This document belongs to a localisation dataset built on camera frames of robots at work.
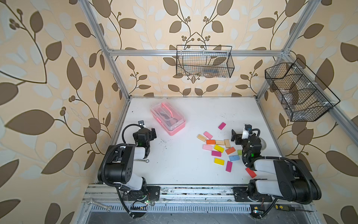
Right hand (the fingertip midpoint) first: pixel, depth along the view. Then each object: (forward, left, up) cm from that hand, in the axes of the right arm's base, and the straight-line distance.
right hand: (240, 130), depth 90 cm
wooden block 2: (-4, +13, -8) cm, 16 cm away
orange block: (-3, +19, -8) cm, 21 cm away
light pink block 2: (-6, +22, -9) cm, 24 cm away
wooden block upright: (-4, +8, -8) cm, 12 cm away
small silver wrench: (-15, +61, -8) cm, 63 cm away
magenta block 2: (-11, +17, -9) cm, 22 cm away
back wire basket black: (+41, +21, +26) cm, 53 cm away
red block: (-25, -2, -8) cm, 26 cm away
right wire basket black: (+5, -28, +25) cm, 38 cm away
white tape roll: (-6, -15, -7) cm, 18 cm away
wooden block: (0, +25, -8) cm, 26 cm away
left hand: (+5, +65, -1) cm, 66 cm away
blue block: (-15, +6, -7) cm, 18 cm away
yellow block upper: (-8, +14, -9) cm, 19 cm away
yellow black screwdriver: (-42, -14, -6) cm, 45 cm away
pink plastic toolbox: (+11, +46, 0) cm, 47 cm away
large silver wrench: (-35, +88, -7) cm, 95 cm away
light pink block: (+2, +20, -7) cm, 22 cm away
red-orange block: (-9, +7, -9) cm, 15 cm away
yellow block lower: (-16, +16, -9) cm, 24 cm away
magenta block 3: (-21, +11, -8) cm, 25 cm away
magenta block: (+9, +9, -8) cm, 15 cm away
